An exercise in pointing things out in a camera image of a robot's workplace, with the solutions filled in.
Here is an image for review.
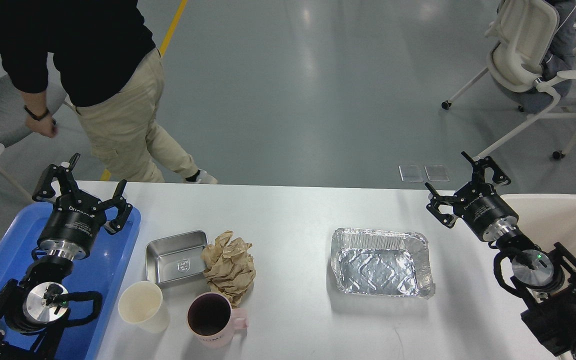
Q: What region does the white office chair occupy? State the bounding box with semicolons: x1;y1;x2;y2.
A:
441;0;576;160

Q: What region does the white paper cup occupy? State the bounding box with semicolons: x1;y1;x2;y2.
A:
118;280;170;334

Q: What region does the blue plastic tray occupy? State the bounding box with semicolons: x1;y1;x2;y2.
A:
0;202;141;360

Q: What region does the seated person in jeans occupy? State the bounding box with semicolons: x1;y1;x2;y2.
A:
518;0;576;113

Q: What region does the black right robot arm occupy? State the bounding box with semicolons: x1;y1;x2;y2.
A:
425;152;576;360

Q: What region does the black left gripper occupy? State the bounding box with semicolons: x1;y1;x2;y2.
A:
32;153;133;260

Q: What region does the aluminium foil container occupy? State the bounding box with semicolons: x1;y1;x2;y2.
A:
330;227;435;299

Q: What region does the person in black shirt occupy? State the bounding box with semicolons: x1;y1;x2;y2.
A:
0;0;217;184

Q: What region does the brown paper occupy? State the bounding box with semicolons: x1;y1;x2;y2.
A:
200;230;257;308

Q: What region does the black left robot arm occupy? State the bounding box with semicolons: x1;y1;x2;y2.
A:
0;153;133;360

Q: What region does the beige plastic bin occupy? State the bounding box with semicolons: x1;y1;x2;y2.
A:
497;194;576;351

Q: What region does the pink mug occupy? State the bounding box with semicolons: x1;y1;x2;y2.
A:
186;292;249;349

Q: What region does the small stainless steel tray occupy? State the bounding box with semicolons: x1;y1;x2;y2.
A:
145;230;208;288

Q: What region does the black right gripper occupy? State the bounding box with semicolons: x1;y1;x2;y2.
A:
424;151;520;243

